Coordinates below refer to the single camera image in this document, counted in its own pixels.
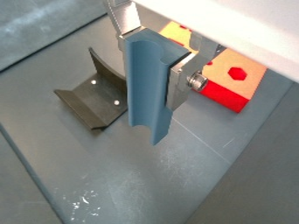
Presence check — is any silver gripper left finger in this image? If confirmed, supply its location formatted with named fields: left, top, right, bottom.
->
left=102, top=0, right=144, bottom=52

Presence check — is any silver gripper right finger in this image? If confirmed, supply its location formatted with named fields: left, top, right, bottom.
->
left=165, top=31, right=225, bottom=110

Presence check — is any black curved fixture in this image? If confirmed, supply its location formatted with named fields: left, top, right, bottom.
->
left=53, top=48, right=126, bottom=130

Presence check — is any red shape sorter block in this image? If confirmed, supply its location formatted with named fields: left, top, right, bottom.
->
left=157, top=20, right=268, bottom=114

